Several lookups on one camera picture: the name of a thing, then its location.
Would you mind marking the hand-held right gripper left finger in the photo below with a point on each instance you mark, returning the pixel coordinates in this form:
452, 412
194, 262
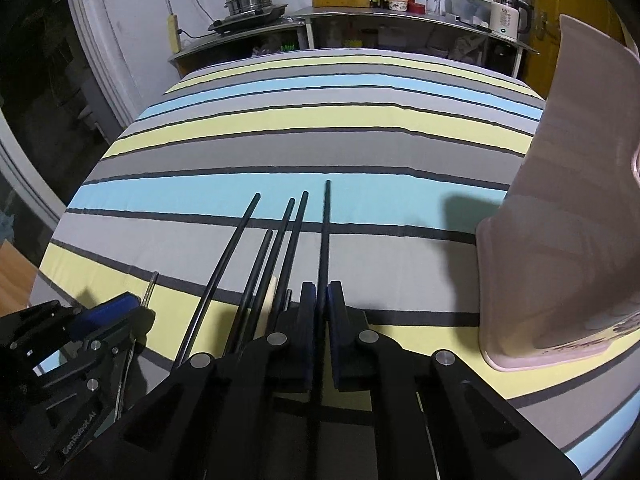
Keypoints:
308, 320

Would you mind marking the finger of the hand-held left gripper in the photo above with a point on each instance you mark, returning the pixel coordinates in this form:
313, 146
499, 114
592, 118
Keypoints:
107, 310
115, 345

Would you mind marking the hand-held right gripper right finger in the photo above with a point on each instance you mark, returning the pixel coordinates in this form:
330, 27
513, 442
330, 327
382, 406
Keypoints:
334, 320

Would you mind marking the metal chopstick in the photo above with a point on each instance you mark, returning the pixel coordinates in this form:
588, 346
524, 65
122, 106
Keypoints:
151, 285

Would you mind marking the black chopstick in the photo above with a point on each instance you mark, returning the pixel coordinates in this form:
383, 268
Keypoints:
295, 235
225, 270
275, 245
257, 265
326, 240

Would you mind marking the pink utensil holder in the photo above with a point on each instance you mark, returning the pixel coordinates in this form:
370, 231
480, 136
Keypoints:
560, 210

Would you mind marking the striped bed sheet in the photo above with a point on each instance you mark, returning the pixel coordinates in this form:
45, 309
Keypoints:
300, 155

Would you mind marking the cream power strip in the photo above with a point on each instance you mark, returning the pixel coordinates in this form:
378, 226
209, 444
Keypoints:
173, 32

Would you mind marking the steel topped shelf unit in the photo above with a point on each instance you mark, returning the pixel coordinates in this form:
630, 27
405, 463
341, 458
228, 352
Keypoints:
235, 42

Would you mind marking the steel kitchen counter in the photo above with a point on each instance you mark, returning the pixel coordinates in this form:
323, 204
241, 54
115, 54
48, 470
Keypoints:
400, 22

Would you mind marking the induction cooker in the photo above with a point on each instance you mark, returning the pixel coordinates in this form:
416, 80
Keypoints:
250, 19

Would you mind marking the red lidded container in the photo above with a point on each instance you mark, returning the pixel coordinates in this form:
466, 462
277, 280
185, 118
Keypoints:
416, 8

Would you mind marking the small drinking glass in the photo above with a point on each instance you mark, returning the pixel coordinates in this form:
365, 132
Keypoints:
433, 6

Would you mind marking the white dish container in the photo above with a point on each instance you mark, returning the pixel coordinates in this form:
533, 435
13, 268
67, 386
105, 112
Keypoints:
467, 7

